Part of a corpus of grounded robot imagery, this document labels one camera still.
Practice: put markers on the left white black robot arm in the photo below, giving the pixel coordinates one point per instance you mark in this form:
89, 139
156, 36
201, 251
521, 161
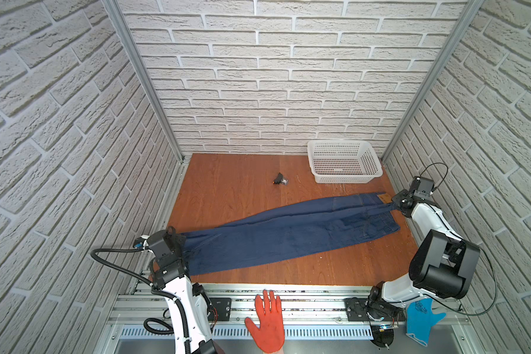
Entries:
187, 302

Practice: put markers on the blue work glove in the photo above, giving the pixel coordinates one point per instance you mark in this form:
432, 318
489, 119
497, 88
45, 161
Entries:
420, 320

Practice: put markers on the black round floor puck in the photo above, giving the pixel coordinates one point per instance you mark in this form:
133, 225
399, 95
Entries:
382, 338

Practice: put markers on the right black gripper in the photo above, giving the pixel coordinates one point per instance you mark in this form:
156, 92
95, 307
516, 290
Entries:
399, 198

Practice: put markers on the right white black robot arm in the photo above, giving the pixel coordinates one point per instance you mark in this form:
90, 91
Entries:
444, 264

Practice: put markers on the white plastic laundry basket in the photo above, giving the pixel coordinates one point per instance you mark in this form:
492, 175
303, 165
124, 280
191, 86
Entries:
343, 161

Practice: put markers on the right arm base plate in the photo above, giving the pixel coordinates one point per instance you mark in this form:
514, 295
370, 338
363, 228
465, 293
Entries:
374, 311

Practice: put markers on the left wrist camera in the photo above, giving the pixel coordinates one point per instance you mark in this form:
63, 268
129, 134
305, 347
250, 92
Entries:
140, 242

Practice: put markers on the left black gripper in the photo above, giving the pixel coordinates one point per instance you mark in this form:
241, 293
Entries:
180, 239

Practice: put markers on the dark blue denim trousers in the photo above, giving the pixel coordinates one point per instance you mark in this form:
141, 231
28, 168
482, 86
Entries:
289, 232

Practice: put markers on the red work glove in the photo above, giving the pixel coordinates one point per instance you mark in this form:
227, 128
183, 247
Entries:
269, 335

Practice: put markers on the aluminium mounting rail frame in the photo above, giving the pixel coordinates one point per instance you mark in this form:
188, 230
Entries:
309, 312

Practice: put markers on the small black clip object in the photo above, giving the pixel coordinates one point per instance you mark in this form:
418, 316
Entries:
280, 179

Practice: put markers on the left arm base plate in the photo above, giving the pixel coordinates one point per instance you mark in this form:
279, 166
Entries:
220, 309

